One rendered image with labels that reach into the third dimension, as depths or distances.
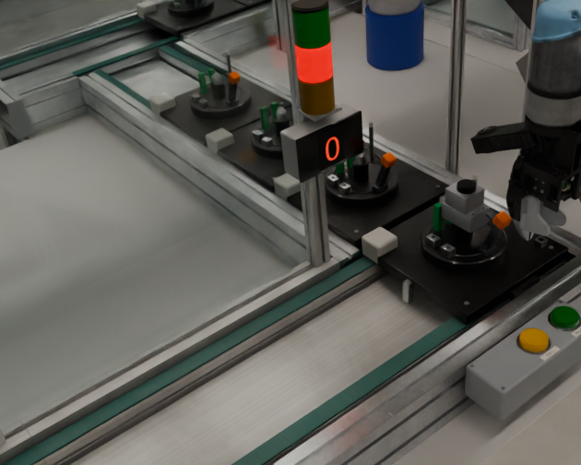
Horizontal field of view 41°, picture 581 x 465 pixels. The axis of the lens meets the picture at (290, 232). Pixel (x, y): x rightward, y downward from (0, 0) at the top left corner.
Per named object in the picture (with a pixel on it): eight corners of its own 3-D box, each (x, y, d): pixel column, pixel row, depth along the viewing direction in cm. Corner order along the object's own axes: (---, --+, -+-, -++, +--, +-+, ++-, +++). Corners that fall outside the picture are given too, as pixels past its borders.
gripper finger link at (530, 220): (539, 262, 112) (547, 209, 107) (507, 244, 116) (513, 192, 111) (553, 253, 114) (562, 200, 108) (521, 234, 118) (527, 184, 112)
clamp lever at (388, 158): (387, 185, 142) (397, 158, 136) (379, 190, 142) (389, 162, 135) (374, 172, 144) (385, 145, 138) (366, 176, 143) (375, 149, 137)
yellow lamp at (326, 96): (342, 106, 112) (340, 75, 109) (314, 119, 110) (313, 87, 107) (320, 96, 116) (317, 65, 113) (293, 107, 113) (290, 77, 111)
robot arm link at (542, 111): (514, 86, 101) (554, 65, 105) (511, 117, 104) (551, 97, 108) (563, 105, 96) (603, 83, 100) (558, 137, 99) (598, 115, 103)
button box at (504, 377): (594, 350, 119) (599, 319, 115) (500, 423, 109) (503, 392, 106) (555, 326, 123) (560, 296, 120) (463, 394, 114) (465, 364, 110)
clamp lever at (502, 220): (496, 247, 125) (513, 218, 119) (488, 253, 124) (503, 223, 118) (480, 232, 127) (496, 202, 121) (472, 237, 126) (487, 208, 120)
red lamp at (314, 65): (340, 75, 109) (338, 41, 106) (312, 87, 107) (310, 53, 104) (317, 64, 113) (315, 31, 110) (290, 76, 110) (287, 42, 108)
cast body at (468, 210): (489, 222, 126) (492, 185, 122) (469, 233, 124) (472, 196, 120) (450, 201, 132) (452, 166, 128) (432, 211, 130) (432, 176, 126)
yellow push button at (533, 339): (553, 347, 113) (554, 337, 112) (535, 361, 111) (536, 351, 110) (530, 333, 116) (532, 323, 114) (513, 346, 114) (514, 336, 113)
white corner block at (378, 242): (398, 255, 133) (398, 236, 131) (379, 267, 131) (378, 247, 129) (380, 243, 137) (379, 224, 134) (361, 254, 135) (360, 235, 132)
